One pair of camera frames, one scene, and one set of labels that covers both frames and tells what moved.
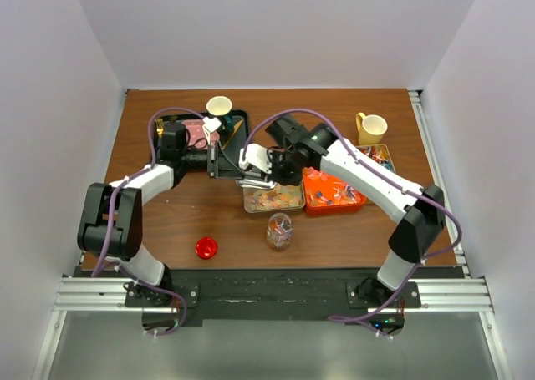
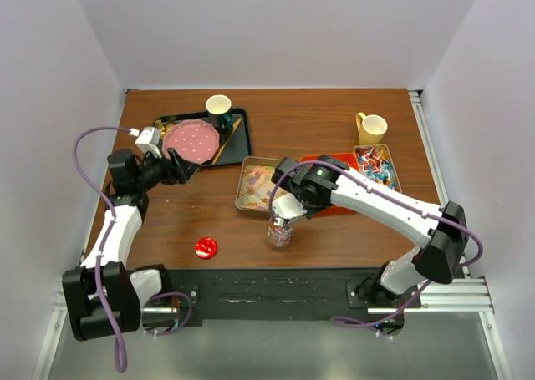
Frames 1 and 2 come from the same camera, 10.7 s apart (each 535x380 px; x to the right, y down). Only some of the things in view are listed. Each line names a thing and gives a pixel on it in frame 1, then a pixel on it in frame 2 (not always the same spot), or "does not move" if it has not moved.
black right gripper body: x=287 y=169 → x=310 y=208
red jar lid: x=206 y=248 does not move
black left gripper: x=227 y=169 → x=172 y=170
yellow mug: x=371 y=129 does not move
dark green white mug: x=221 y=107 does not move
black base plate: x=272 y=293 does not move
